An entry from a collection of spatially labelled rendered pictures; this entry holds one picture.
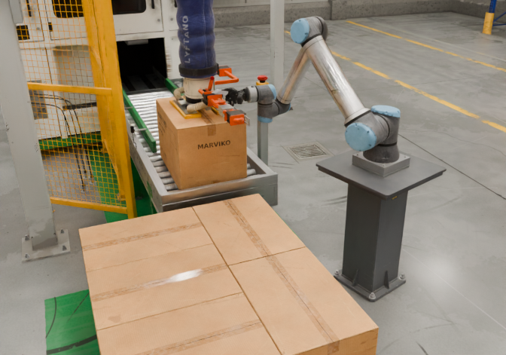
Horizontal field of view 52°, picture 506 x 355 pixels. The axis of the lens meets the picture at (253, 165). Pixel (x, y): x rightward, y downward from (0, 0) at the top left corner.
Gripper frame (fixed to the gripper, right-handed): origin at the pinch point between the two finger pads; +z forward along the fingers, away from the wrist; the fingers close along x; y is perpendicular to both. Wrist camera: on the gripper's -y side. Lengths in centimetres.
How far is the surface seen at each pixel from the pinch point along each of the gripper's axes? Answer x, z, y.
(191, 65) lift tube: 15.4, 6.7, 18.7
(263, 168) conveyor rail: -48, -30, 2
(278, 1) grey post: 11, -162, 271
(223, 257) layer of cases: -52, 20, -71
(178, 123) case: -12.8, 19.6, 3.9
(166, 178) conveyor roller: -53, 26, 21
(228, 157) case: -34.1, -6.1, -4.4
